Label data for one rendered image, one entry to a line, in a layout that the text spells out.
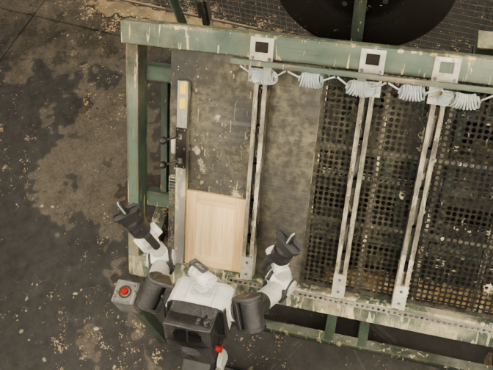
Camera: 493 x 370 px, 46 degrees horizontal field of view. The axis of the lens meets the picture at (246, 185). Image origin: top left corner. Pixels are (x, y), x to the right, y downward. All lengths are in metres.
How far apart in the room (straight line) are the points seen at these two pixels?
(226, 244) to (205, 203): 0.24
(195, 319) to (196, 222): 0.68
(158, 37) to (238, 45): 0.36
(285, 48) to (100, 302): 2.32
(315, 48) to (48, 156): 2.85
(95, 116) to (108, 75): 0.42
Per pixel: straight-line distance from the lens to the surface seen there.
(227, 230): 2.89
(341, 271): 2.85
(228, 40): 2.52
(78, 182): 4.57
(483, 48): 2.60
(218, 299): 2.46
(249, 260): 2.87
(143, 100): 2.84
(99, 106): 4.92
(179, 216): 2.92
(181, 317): 2.41
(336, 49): 2.44
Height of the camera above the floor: 3.66
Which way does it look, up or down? 60 degrees down
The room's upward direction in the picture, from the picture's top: 12 degrees counter-clockwise
